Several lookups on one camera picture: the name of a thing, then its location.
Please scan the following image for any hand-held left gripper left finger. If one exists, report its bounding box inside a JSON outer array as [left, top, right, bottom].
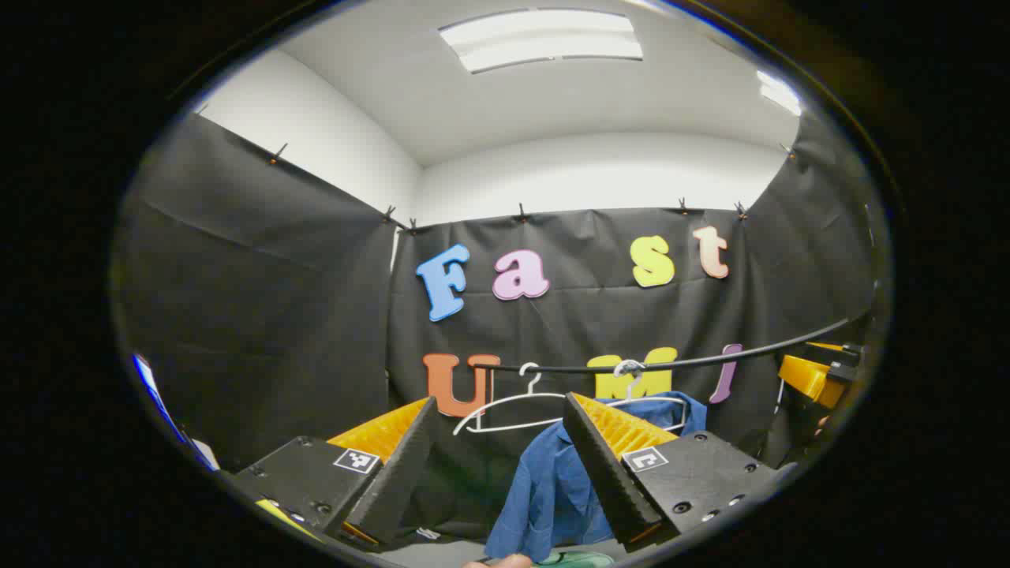
[[233, 397, 437, 549]]

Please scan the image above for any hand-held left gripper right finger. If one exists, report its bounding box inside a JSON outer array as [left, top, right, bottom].
[[562, 392, 798, 553]]

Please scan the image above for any blue corduroy shirt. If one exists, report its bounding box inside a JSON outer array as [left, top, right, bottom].
[[484, 390, 709, 562]]

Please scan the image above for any white wire clothes hanger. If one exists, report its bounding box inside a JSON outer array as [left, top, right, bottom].
[[604, 360, 691, 435], [453, 362, 569, 436]]

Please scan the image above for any black backdrop cloth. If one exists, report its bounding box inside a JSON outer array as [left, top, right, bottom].
[[114, 110, 888, 545]]

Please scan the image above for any row of black clips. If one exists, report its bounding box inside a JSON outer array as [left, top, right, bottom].
[[268, 142, 794, 234]]

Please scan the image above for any rectangular ceiling light panel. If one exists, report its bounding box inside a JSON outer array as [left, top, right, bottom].
[[439, 8, 644, 74], [757, 69, 803, 118]]

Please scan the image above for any black clothes rail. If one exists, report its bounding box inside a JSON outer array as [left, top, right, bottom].
[[472, 314, 873, 376]]

